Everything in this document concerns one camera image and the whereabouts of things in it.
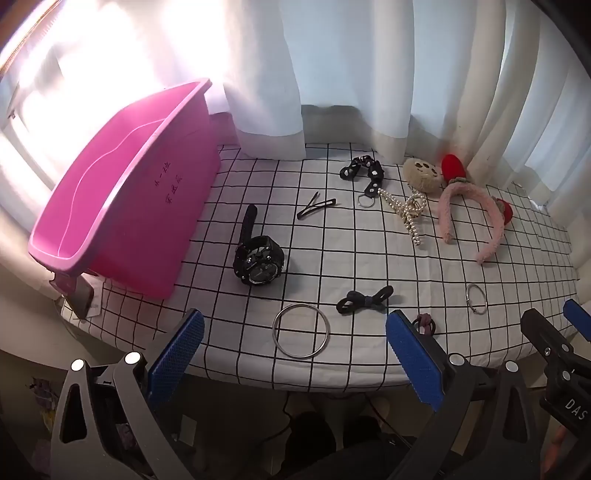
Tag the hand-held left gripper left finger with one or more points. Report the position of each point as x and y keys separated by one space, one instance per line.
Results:
x=178 y=355

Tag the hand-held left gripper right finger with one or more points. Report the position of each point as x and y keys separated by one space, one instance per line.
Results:
x=415 y=364

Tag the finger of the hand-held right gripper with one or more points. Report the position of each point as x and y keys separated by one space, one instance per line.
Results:
x=579 y=318
x=541 y=328

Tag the black wrist watch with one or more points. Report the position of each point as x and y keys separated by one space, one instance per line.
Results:
x=258 y=263

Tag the pink plastic storage bin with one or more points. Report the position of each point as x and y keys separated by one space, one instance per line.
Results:
x=138 y=207

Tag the pearl hair claw clip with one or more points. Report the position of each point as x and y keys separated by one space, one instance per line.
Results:
x=408 y=210

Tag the dark hair elastic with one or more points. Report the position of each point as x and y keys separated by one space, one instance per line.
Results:
x=427 y=318

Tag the small silver bangle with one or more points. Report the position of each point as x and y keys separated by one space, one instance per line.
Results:
x=485 y=302

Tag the large silver bangle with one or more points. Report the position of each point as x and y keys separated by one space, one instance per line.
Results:
x=273 y=330

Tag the dark smartphone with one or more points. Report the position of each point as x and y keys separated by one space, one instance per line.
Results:
x=81 y=297

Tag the white black checked tablecloth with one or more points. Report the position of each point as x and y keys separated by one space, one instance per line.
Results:
x=323 y=258

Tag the pink fluffy strawberry headband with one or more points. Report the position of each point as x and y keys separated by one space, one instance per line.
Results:
x=461 y=194

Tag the black snap hair clip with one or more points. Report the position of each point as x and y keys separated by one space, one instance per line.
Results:
x=318 y=206

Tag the white curtain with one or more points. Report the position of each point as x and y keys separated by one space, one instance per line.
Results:
x=346 y=69

